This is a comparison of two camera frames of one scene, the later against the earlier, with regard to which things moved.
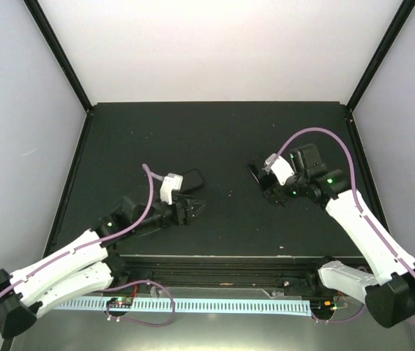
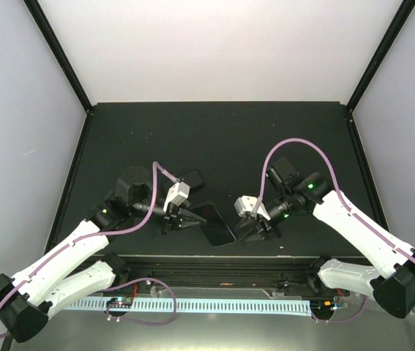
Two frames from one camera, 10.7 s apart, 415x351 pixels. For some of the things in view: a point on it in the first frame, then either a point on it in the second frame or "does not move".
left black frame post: [59, 53] does not move
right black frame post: [380, 55] does not move
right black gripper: [277, 196] → [265, 231]
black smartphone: [255, 172] → [216, 229]
